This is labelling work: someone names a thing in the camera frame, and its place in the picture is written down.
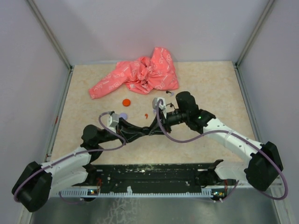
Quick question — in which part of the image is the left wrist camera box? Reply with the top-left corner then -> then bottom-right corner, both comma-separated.
107,113 -> 119,129

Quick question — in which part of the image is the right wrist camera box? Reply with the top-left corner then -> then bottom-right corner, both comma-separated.
152,97 -> 166,112

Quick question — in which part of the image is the right aluminium frame post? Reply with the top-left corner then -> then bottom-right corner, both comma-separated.
235,0 -> 277,69

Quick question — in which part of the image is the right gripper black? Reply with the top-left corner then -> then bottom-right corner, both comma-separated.
149,109 -> 189,134

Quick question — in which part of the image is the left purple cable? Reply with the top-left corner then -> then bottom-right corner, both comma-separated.
13,112 -> 127,205

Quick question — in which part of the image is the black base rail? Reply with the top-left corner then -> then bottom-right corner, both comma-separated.
79,163 -> 224,194

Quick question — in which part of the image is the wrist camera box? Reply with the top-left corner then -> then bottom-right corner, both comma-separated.
152,97 -> 166,112
107,113 -> 119,129

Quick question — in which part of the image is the orange earbud charging case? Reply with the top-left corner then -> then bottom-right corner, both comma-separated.
122,98 -> 131,107

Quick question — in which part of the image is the aluminium frame post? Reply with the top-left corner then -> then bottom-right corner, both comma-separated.
235,0 -> 277,69
25,0 -> 73,70

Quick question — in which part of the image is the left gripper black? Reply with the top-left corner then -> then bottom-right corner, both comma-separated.
96,117 -> 145,145

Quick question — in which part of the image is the pink printed cloth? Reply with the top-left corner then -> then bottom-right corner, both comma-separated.
88,47 -> 179,99

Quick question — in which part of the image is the purple earbud charging case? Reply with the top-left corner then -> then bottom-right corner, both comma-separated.
119,112 -> 128,120

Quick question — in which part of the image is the left aluminium frame post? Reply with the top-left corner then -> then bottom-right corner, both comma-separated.
25,0 -> 73,70

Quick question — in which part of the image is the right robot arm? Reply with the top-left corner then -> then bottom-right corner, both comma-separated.
152,91 -> 283,192

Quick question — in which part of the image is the white slotted cable duct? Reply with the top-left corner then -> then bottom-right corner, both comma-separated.
60,187 -> 213,198

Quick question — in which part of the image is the black earbud charging case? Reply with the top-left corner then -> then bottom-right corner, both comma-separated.
142,126 -> 150,132

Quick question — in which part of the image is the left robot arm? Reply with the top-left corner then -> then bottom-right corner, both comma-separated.
12,119 -> 150,212

